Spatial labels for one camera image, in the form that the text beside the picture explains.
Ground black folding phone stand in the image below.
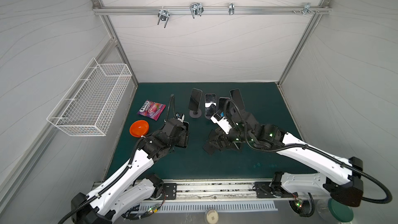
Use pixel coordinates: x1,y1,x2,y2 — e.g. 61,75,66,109
203,128,226,156

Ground black phone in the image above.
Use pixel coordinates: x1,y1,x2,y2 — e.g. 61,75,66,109
177,121,190,148

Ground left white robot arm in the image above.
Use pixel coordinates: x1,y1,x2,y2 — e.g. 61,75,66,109
59,94,189,224

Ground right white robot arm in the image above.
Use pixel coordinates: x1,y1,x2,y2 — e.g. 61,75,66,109
211,99,393,207

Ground grey round stand base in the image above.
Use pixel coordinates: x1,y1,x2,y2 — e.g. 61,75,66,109
189,108,202,118

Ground standing phone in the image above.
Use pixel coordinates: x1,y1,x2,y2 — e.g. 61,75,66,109
218,97,231,117
188,88,202,112
205,94,217,119
230,89,245,110

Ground far left standing phone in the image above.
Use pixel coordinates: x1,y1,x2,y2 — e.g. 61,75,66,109
188,88,202,112

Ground far right standing phone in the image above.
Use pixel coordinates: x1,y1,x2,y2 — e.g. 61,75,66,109
230,89,245,110

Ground purple Fox's candy bag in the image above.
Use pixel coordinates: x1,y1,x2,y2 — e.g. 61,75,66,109
137,100,165,121

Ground orange plastic bowl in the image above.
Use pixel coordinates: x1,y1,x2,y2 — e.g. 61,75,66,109
129,120,149,138

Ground round white puck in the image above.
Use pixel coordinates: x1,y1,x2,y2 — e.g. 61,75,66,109
205,209,219,224

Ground green lid jar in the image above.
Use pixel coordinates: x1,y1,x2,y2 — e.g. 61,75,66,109
316,198,354,224

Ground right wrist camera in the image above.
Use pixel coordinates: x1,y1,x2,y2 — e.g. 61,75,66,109
210,112,233,134

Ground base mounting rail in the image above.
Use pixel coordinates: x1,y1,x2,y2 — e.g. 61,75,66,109
90,178,327,203

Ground white wire basket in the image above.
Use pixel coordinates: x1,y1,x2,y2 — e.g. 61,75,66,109
47,58,132,136

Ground aluminium crossbar rail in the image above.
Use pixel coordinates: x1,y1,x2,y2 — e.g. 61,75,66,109
91,0,332,17

